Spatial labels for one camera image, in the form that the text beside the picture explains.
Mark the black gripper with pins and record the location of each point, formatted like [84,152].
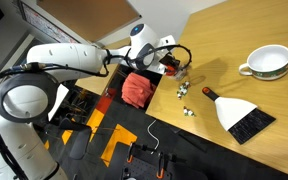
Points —
[166,60]

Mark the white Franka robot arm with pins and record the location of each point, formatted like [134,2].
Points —
[67,58]

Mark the small wrapped candy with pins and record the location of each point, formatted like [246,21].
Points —
[191,113]
[183,88]
[179,95]
[186,83]
[186,111]

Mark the salmon pink cloth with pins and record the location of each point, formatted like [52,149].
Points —
[137,90]

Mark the white brush with black bristles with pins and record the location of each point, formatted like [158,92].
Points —
[234,111]

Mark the white soup mug green band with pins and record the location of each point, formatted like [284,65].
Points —
[267,61]

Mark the black orange bar clamp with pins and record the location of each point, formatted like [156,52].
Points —
[161,165]
[129,153]

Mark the brown cork board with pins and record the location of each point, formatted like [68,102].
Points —
[84,16]

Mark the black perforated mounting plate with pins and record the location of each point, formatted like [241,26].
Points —
[144,170]

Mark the white flat panel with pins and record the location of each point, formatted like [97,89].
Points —
[59,100]

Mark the dark grey office chair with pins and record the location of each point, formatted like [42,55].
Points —
[80,143]

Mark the framed whiteboard with writing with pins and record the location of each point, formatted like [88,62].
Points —
[50,30]

